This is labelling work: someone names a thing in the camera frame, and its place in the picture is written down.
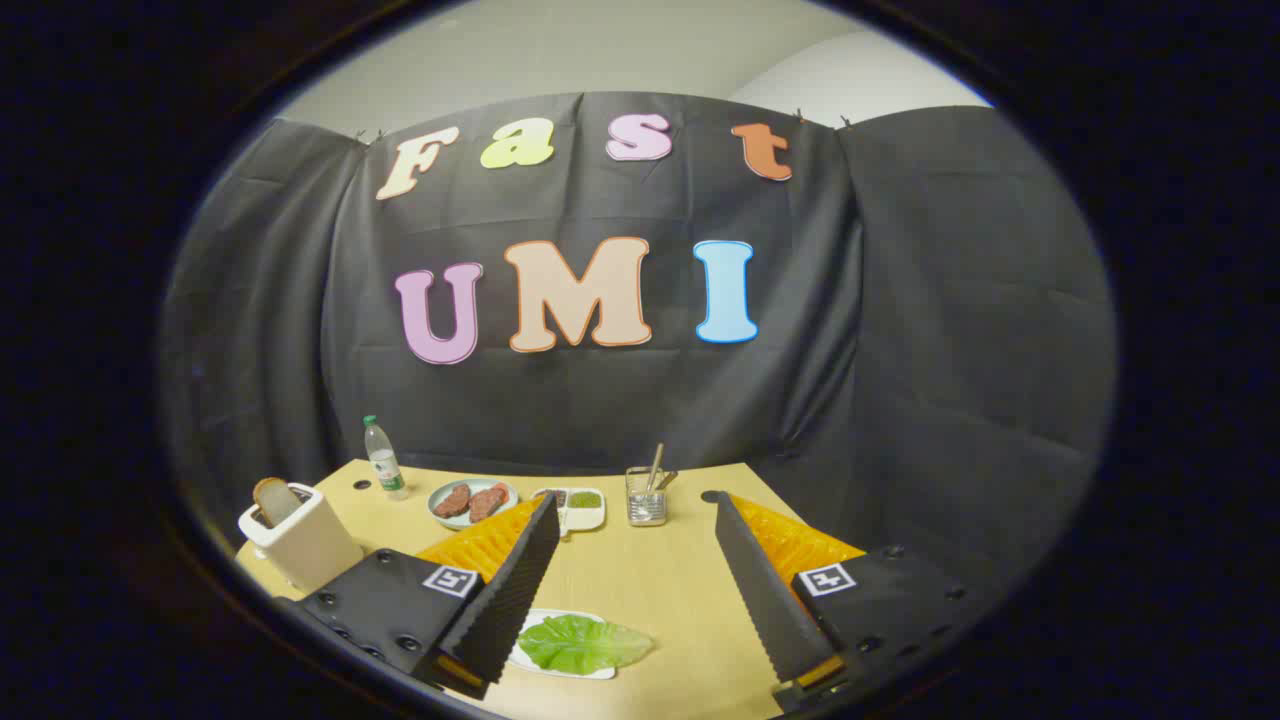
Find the black backdrop cloth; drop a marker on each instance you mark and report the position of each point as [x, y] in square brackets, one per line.
[900, 300]

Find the clear plastic water bottle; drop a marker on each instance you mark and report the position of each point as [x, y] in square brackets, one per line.
[385, 465]

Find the green lettuce leaf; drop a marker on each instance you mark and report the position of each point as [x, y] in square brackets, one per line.
[585, 645]

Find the toasted brown bread slice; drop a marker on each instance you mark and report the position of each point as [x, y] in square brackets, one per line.
[275, 500]

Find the white square plate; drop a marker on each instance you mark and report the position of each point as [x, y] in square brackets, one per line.
[530, 665]

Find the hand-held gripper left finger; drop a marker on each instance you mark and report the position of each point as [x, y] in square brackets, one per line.
[505, 590]

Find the brown meat piece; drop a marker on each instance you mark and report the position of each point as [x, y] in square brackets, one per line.
[452, 500]
[488, 502]

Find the white divided condiment dish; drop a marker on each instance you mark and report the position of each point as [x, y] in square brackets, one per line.
[585, 512]

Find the pale teal round plate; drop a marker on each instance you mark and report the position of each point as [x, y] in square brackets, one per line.
[500, 518]

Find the cream white toaster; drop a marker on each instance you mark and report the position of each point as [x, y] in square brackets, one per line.
[310, 545]

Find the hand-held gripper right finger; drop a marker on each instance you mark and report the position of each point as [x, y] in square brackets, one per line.
[765, 590]

